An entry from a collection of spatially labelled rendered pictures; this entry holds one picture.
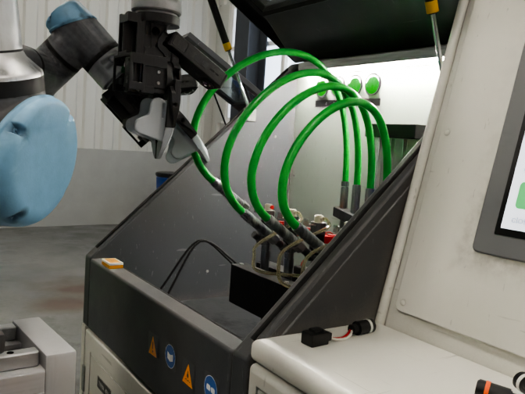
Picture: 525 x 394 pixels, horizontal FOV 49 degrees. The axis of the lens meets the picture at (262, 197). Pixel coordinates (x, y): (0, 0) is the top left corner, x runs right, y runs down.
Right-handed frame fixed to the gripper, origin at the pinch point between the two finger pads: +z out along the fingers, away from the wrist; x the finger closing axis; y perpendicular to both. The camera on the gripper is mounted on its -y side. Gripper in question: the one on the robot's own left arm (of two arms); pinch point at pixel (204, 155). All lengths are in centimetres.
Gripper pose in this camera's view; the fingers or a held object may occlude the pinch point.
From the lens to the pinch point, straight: 108.7
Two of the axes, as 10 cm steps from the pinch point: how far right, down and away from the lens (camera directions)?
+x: 3.5, -1.1, -9.3
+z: 6.6, 7.4, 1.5
